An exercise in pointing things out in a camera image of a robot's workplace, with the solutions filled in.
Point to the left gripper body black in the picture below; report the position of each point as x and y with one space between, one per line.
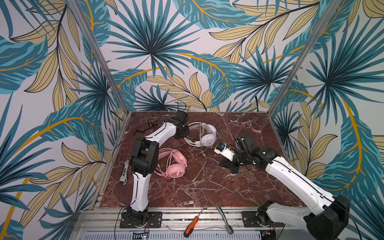
182 117

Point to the white headphones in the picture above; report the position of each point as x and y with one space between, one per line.
207 135

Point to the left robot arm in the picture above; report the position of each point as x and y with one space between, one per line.
144 159

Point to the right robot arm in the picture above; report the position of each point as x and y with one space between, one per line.
324 215

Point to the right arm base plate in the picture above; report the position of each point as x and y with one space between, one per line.
252 219

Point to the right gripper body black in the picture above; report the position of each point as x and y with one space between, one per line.
234 160

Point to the pink cat-ear headphones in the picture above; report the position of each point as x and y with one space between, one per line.
176 164

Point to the orange handle screwdriver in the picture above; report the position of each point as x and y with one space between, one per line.
192 225

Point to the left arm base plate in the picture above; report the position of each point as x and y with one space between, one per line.
131 220

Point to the metal pliers tool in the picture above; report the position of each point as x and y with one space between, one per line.
228 226

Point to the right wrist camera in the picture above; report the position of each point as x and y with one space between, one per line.
223 150

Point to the silver adjustable wrench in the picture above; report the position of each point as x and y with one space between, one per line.
123 177

